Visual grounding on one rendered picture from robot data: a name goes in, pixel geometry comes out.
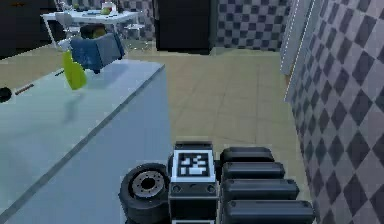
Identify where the pale blue kitchen counter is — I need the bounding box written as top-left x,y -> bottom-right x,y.
0,59 -> 173,224

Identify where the black round object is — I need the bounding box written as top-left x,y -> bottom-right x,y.
0,86 -> 13,104

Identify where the black fridge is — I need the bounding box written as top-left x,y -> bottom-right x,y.
155,0 -> 212,54

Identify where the white room door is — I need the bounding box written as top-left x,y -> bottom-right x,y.
279,0 -> 324,103

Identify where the white chair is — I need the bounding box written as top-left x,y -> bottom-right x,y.
123,20 -> 146,42

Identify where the brown stick utensil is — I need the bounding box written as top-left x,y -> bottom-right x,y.
14,83 -> 35,96

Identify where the green spray bottle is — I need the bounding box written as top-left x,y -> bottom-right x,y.
58,39 -> 88,91

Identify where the white dining table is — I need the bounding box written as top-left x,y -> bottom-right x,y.
40,9 -> 140,50

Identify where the dark kitchen cabinet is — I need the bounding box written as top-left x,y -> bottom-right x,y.
0,0 -> 66,61

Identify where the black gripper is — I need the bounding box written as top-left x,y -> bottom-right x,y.
118,162 -> 172,224

